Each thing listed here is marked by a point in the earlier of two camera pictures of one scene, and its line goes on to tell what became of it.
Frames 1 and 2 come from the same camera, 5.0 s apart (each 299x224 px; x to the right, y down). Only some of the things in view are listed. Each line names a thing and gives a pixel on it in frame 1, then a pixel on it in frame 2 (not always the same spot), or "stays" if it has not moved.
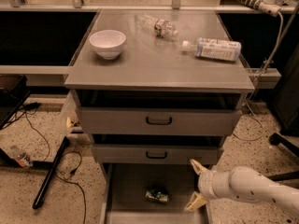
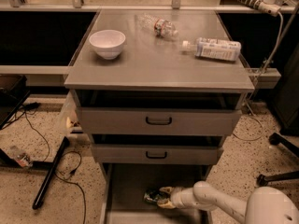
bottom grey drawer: x=150 y=193 stays
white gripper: x=206 y=183 -> x=176 y=197
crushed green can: x=157 y=193 stays
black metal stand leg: x=50 y=167 stays
